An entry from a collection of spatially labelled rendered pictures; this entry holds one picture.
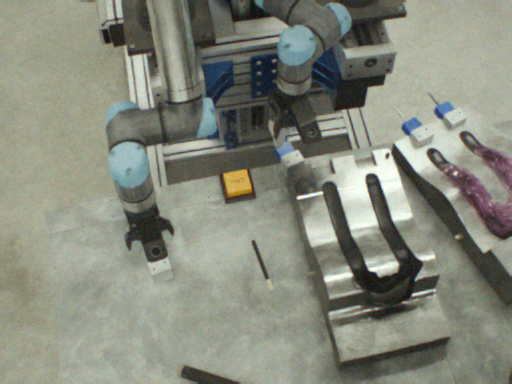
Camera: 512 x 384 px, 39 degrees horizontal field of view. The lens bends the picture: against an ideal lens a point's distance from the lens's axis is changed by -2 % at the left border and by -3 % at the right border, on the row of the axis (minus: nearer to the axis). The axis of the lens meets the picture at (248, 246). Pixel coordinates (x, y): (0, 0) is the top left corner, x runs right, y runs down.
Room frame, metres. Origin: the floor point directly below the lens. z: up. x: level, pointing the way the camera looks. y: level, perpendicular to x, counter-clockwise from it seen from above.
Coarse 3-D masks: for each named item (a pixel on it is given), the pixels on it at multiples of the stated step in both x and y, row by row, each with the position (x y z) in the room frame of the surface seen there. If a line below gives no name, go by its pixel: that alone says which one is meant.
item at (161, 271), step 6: (150, 264) 0.74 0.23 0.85; (156, 264) 0.73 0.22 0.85; (162, 264) 0.73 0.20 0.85; (168, 264) 0.73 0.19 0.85; (150, 270) 0.72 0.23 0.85; (156, 270) 0.72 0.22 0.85; (162, 270) 0.72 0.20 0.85; (168, 270) 0.72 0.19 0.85; (156, 276) 0.71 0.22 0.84; (162, 276) 0.71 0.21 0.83; (168, 276) 0.72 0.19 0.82; (156, 282) 0.71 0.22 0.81
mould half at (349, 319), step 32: (352, 160) 0.98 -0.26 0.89; (384, 160) 0.98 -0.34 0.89; (320, 192) 0.90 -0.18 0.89; (352, 192) 0.90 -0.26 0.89; (384, 192) 0.89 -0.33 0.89; (320, 224) 0.81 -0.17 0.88; (352, 224) 0.81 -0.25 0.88; (416, 224) 0.80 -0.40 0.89; (320, 256) 0.72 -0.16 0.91; (384, 256) 0.70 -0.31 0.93; (416, 256) 0.70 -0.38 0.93; (320, 288) 0.66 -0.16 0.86; (352, 288) 0.63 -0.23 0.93; (416, 288) 0.64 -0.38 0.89; (352, 320) 0.58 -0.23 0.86; (384, 320) 0.57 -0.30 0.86; (416, 320) 0.57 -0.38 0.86; (352, 352) 0.50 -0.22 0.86; (384, 352) 0.50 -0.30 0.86
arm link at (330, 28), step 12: (300, 0) 1.16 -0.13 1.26; (312, 0) 1.18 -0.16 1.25; (300, 12) 1.13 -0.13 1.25; (312, 12) 1.13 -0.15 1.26; (324, 12) 1.13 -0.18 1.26; (336, 12) 1.13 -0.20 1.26; (348, 12) 1.13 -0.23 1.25; (288, 24) 1.14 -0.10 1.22; (300, 24) 1.12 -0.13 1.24; (312, 24) 1.09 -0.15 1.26; (324, 24) 1.09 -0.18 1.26; (336, 24) 1.10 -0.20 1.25; (348, 24) 1.12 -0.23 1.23; (324, 36) 1.07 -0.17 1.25; (336, 36) 1.08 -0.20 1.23; (324, 48) 1.05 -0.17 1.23
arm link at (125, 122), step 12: (108, 108) 0.90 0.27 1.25; (120, 108) 0.89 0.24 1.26; (132, 108) 0.89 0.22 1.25; (156, 108) 0.89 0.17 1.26; (108, 120) 0.87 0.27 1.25; (120, 120) 0.86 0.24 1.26; (132, 120) 0.86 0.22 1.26; (144, 120) 0.86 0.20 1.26; (156, 120) 0.86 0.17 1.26; (108, 132) 0.84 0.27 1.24; (120, 132) 0.83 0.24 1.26; (132, 132) 0.83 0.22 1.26; (144, 132) 0.84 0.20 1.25; (156, 132) 0.84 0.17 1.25; (108, 144) 0.82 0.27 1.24; (144, 144) 0.82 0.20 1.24; (156, 144) 0.83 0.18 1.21
